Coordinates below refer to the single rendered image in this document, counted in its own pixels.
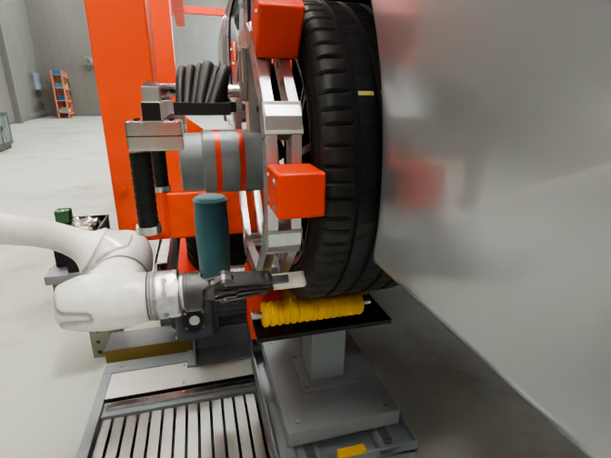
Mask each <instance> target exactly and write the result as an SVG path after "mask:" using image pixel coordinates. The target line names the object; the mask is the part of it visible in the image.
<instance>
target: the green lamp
mask: <svg viewBox="0 0 611 458"><path fill-rule="evenodd" d="M54 215H55V221H56V222H57V223H60V224H67V223H71V222H72V220H73V219H74V217H73V212H72V208H70V207H69V208H57V209H56V210H55V211H54Z"/></svg>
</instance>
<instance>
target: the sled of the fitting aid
mask: <svg viewBox="0 0 611 458"><path fill-rule="evenodd" d="M251 364H252V368H253V373H254V377H255V384H256V389H257V393H258V397H259V402H260V405H261V410H262V414H263V418H264V423H265V430H266V434H267V439H268V443H269V447H270V452H271V455H272V458H416V455H417V448H418V441H419V440H418V439H417V437H416V435H415V434H414V432H413V431H412V429H411V428H410V426H409V424H408V423H407V421H406V419H405V418H404V416H403V415H402V414H401V413H400V414H399V423H395V424H390V425H387V426H383V427H378V428H375V429H370V430H366V431H362V432H358V433H350V434H347V435H342V436H338V437H334V438H330V439H325V440H322V441H318V442H313V443H306V444H302V445H298V446H294V447H290V448H289V447H288V446H287V443H286V439H285V434H284V430H283V426H282V424H281V420H280V416H279V413H278V410H277V406H276V403H275V397H274V393H273V390H272V386H271V383H270V380H269V376H268V372H267V370H266V366H265V359H264V356H263V353H262V345H261V344H259V345H252V346H251Z"/></svg>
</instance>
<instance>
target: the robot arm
mask: <svg viewBox="0 0 611 458"><path fill-rule="evenodd" d="M0 244H5V245H21V246H33V247H40V248H45V249H49V250H53V251H56V252H58V253H61V254H64V255H66V256H68V257H70V258H71V259H73V260H74V261H75V262H76V264H77V266H78V268H79V272H80V273H82V274H83V275H78V276H76V277H74V278H72V279H70V280H67V281H65V282H63V283H61V284H59V285H58V286H57V287H56V288H55V292H54V296H53V302H52V312H53V316H54V318H55V321H56V322H57V324H58V325H59V326H60V327H61V328H62V329H65V330H69V331H76V332H103V331H113V330H118V329H124V328H128V327H133V326H136V325H138V324H141V323H144V322H149V321H157V320H161V319H168V318H169V319H170V318H175V317H180V316H181V315H182V312H183V310H184V309H185V311H186V312H195V311H202V310H204V309H205V300H215V301H220V303H221V304H224V303H227V302H230V301H234V300H239V299H244V298H248V297H253V296H258V295H263V294H267V292H270V291H274V290H282V289H289V288H297V287H305V286H306V278H305V275H304V271H298V272H290V273H281V274H270V273H269V271H240V272H231V271H224V270H223V271H220V272H219V273H220V275H216V276H214V277H210V278H206V279H203V273H202V272H201V271H194V272H185V273H183V275H181V276H180V273H179V271H178V270H176V269H175V270H166V271H156V272H155V271H153V262H154V257H153V250H152V247H151V245H150V243H149V242H148V240H147V239H146V238H145V237H144V236H141V235H138V234H137V233H136V231H132V230H112V229H107V228H103V229H100V230H96V231H87V230H84V229H80V228H76V227H73V226H70V225H67V224H60V223H57V222H53V221H48V220H43V219H38V218H33V217H26V216H21V215H15V214H4V213H0Z"/></svg>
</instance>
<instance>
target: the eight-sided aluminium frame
mask: <svg viewBox="0 0 611 458"><path fill-rule="evenodd" d="M251 23H252V22H248V23H245V28H244V29H243V31H242V32H241V33H240V35H237V36H236V39H235V84H237V83H239V76H238V54H237V52H238V51H239V50H240V51H241V48H242V47H244V48H245V50H247V51H249V52H250V57H251V63H252V68H253V74H254V79H255V89H256V94H257V100H258V105H259V116H260V127H261V137H262V140H263V178H264V213H263V207H262V202H261V195H260V190H258V191H243V192H238V199H239V206H240V214H241V221H242V228H243V244H244V248H245V255H247V258H248V261H249V263H250V266H251V269H252V271H269V273H270V274H281V273H288V272H289V269H290V267H291V265H292V263H293V261H294V259H295V256H296V254H297V252H300V246H301V240H302V233H303V228H302V225H301V218H296V219H283V220H280V219H278V218H277V217H276V215H275V214H274V212H273V211H272V209H271V208H270V206H269V205H268V203H267V178H266V173H267V166H268V165H269V164H277V140H286V163H287V164H301V163H302V135H303V134H304V126H303V116H302V106H301V102H300V101H298V97H297V92H296V89H295V81H294V77H293V74H292V69H291V65H290V61H289V59H279V58H273V62H274V66H275V74H276V79H277V83H278V88H279V93H280V97H281V101H274V97H273V92H272V87H271V83H270V78H269V73H268V68H267V63H266V59H265V58H258V57H256V56H255V50H254V47H253V43H252V39H251V34H250V28H251ZM233 102H236V112H235V113H233V120H234V127H235V129H242V123H246V116H245V102H243V101H240V100H236V99H235V98H234V99H233ZM245 192H252V196H253V202H254V208H255V220H256V227H257V233H251V228H250V222H249V215H248V208H247V201H246V194H245ZM264 217H265V219H264ZM257 252H260V253H259V255H258V253H257ZM275 254H278V255H277V257H276V255H275Z"/></svg>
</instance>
